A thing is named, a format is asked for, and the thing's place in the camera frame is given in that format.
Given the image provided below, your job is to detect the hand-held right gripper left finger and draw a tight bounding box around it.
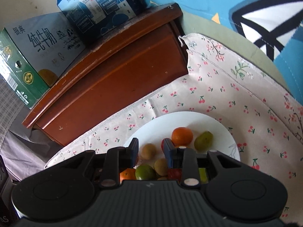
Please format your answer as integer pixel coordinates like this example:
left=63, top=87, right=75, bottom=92
left=45, top=138, right=139, bottom=188

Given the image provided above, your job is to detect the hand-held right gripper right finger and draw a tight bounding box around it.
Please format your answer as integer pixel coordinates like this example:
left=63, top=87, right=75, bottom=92
left=163, top=138, right=249, bottom=187

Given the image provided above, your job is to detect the small orange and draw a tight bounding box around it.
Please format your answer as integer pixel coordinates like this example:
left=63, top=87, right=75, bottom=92
left=119, top=168, right=137, bottom=183
left=171, top=127, right=194, bottom=146

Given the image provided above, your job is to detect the large green jujube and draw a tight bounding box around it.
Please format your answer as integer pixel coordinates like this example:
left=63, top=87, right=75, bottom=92
left=194, top=131, right=213, bottom=151

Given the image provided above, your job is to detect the white plate with grey print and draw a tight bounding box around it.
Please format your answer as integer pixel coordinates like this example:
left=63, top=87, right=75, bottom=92
left=123, top=111, right=241, bottom=185

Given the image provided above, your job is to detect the cherry print tablecloth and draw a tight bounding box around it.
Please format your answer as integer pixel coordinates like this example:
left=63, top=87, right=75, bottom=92
left=44, top=33, right=303, bottom=227

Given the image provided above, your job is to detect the brown wooden bedside cabinet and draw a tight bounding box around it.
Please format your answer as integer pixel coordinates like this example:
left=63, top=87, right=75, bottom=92
left=22, top=3, right=188, bottom=146

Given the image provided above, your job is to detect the grey checked cloth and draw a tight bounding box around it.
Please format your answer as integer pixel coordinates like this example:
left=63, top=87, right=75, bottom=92
left=0, top=74, right=64, bottom=185

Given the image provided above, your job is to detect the pale green bed sheet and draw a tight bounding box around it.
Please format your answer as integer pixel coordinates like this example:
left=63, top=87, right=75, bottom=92
left=179, top=9, right=290, bottom=93

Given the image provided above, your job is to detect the green and white carton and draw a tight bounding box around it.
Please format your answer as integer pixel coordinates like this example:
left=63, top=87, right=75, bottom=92
left=0, top=12, right=87, bottom=109

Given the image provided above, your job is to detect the dark blue carton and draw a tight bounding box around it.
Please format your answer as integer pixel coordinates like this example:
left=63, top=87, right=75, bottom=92
left=56, top=0, right=149, bottom=45

